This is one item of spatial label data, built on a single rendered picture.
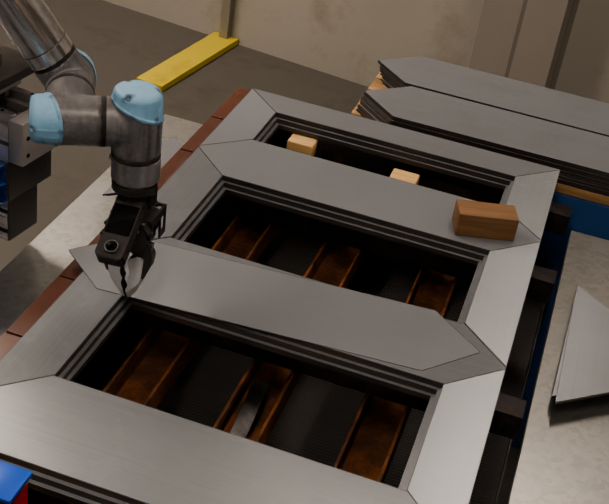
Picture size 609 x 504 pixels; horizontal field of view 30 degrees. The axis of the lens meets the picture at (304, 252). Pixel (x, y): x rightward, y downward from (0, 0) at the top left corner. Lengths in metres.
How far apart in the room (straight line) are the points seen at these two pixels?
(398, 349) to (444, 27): 2.88
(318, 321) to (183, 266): 0.27
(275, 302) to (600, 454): 0.61
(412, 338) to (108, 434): 0.57
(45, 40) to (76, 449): 0.61
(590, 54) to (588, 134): 1.75
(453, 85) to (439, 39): 1.80
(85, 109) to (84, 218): 0.80
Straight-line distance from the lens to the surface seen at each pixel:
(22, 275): 2.27
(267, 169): 2.35
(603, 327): 2.21
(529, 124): 2.77
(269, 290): 1.98
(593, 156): 2.69
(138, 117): 1.65
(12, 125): 2.15
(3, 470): 1.56
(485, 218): 2.23
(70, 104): 1.67
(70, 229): 2.41
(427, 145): 2.56
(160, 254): 2.04
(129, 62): 4.81
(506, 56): 4.35
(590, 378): 2.07
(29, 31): 1.74
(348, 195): 2.30
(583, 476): 1.92
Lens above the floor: 1.99
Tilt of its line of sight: 33 degrees down
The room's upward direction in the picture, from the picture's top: 9 degrees clockwise
